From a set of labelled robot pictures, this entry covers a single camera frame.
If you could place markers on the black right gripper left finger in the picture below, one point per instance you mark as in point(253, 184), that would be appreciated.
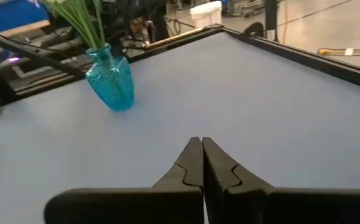
point(155, 205)

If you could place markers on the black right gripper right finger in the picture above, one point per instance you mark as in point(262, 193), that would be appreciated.
point(260, 205)

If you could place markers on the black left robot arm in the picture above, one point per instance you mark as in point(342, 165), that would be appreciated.
point(127, 12)

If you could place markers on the blue glass vase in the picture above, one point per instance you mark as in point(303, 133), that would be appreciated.
point(112, 87)

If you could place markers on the black floor stand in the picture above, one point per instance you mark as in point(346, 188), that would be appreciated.
point(271, 15)

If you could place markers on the white bin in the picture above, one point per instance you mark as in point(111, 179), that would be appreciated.
point(206, 14)

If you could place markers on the blue panel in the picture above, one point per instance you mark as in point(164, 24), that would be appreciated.
point(8, 15)

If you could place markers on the black diagonal frame strut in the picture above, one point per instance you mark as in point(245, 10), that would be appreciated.
point(27, 49)

